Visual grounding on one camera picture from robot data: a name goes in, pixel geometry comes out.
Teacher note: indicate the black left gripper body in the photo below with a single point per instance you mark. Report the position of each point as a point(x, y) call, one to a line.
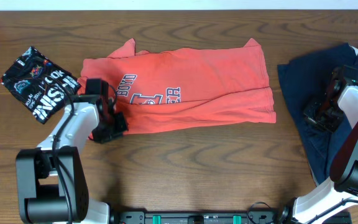
point(114, 127)

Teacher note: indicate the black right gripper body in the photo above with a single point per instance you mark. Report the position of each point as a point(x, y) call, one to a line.
point(324, 114)

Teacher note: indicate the orange soccer t-shirt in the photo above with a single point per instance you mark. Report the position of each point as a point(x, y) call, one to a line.
point(186, 88)

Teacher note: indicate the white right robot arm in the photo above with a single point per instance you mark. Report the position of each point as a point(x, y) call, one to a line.
point(340, 190)

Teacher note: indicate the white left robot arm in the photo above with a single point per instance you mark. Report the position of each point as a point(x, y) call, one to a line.
point(51, 184)

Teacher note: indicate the navy blue garment pile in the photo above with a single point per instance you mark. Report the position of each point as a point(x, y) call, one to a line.
point(303, 79)

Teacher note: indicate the black printed folded shirt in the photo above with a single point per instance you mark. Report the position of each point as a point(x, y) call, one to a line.
point(39, 84)

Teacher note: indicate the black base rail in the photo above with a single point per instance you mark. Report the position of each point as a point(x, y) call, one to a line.
point(263, 215)

